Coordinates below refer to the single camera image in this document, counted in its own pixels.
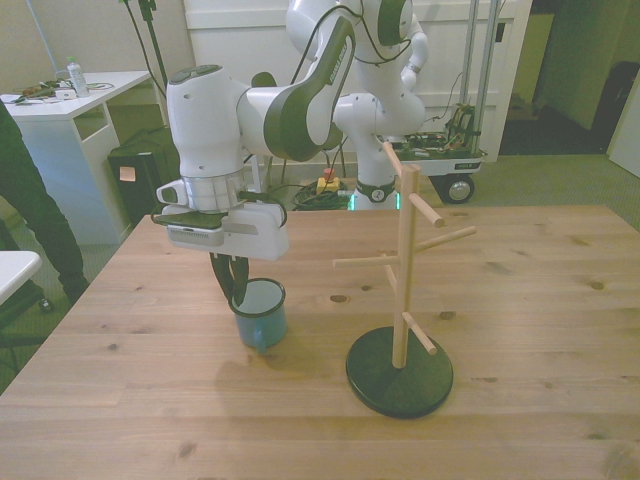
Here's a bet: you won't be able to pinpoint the wheeled cart with electronics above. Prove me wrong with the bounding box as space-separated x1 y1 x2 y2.
379 0 507 206

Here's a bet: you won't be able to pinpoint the clear plastic bottle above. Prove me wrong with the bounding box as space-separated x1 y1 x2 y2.
65 55 92 99

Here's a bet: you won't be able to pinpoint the white desk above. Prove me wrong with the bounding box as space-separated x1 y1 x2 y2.
0 70 152 247

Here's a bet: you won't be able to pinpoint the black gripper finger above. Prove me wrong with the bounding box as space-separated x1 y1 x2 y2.
231 256 252 307
209 252 237 302

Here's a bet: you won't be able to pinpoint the black box with orange note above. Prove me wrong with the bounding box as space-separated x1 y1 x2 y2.
106 128 177 230

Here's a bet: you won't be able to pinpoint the yellow emergency stop button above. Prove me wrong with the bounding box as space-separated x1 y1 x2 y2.
316 168 342 197

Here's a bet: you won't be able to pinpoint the wooden mug tree black base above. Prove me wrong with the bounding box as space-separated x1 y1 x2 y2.
332 141 455 421

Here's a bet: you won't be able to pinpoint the person leg dark trousers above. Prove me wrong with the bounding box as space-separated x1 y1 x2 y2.
0 101 92 305

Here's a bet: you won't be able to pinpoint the blue enamel mug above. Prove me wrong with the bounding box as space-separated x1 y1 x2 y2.
228 277 290 356

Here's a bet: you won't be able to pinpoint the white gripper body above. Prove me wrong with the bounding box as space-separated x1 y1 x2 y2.
219 204 291 263

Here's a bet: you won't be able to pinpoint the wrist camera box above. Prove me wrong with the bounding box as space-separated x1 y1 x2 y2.
151 180 227 249

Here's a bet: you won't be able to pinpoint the black tripod stand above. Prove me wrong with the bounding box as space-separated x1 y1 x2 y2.
133 0 170 104

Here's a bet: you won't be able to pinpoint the bundle of floor cables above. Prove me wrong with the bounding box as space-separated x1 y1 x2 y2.
288 181 352 212

